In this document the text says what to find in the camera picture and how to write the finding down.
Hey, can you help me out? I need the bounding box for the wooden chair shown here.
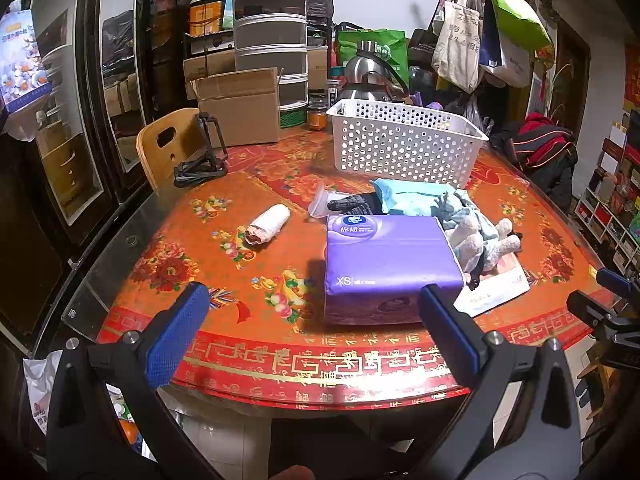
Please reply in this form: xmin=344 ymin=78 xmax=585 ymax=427
xmin=136 ymin=107 xmax=205 ymax=191

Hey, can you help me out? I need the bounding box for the red black jacket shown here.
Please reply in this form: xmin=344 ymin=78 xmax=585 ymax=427
xmin=489 ymin=113 xmax=578 ymax=214

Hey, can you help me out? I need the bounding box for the steel kettle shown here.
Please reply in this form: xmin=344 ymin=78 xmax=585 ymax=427
xmin=338 ymin=40 xmax=409 ymax=102

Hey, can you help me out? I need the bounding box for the white rolled sock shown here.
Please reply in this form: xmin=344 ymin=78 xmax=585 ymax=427
xmin=245 ymin=204 xmax=291 ymax=246

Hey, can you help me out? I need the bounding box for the green shopping bag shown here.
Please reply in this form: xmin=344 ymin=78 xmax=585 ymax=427
xmin=334 ymin=22 xmax=409 ymax=84

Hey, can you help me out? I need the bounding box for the lime green bag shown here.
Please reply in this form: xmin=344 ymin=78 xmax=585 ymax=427
xmin=491 ymin=0 xmax=552 ymax=52

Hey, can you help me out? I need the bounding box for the blue poster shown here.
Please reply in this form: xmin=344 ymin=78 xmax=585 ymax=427
xmin=0 ymin=0 xmax=52 ymax=115

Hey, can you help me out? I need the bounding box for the grey drawer tower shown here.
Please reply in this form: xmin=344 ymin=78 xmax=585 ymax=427
xmin=232 ymin=0 xmax=309 ymax=112

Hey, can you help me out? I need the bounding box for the purple tissue pack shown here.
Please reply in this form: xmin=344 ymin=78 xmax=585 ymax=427
xmin=323 ymin=214 xmax=464 ymax=326

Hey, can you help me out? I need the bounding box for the cardboard box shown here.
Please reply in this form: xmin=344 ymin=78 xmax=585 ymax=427
xmin=191 ymin=68 xmax=281 ymax=146

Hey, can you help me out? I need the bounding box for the floral red tablecloth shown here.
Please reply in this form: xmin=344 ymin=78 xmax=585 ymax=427
xmin=98 ymin=129 xmax=461 ymax=411

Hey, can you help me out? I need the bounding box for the white blue hanging bag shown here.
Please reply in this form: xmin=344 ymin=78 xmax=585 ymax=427
xmin=480 ymin=0 xmax=532 ymax=88

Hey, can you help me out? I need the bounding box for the black glove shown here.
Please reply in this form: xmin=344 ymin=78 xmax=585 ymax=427
xmin=326 ymin=193 xmax=383 ymax=214

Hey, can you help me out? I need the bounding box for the beige tote bag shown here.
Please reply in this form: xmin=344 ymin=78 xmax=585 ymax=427
xmin=432 ymin=0 xmax=484 ymax=93

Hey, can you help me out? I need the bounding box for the white perforated plastic basket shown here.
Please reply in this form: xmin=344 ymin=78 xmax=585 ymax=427
xmin=326 ymin=99 xmax=488 ymax=188

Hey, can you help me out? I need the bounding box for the shelf with boxes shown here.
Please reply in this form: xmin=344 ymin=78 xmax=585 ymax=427
xmin=574 ymin=108 xmax=639 ymax=278

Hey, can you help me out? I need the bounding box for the orange jar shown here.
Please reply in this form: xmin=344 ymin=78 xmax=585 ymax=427
xmin=307 ymin=100 xmax=328 ymax=131

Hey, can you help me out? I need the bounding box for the light blue tissue pack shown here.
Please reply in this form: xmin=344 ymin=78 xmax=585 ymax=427
xmin=371 ymin=179 xmax=456 ymax=217

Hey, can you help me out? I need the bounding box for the clear plastic bag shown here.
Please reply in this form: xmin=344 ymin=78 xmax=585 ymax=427
xmin=308 ymin=184 xmax=348 ymax=219

